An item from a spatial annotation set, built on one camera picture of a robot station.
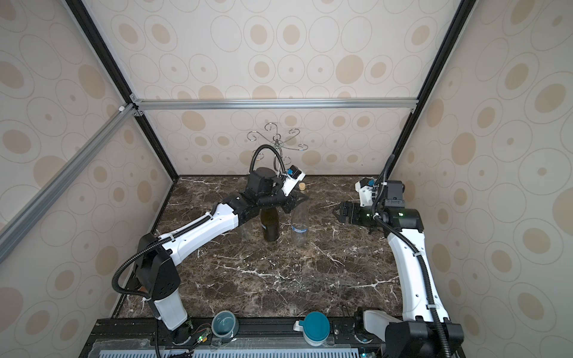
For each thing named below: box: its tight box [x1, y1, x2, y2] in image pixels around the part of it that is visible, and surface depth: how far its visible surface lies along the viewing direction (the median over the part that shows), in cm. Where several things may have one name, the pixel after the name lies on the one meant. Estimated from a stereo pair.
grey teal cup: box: [211, 310, 240, 340], surface depth 73 cm
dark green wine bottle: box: [260, 206, 280, 242], surface depth 90 cm
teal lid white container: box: [293, 311, 331, 347], surface depth 70 cm
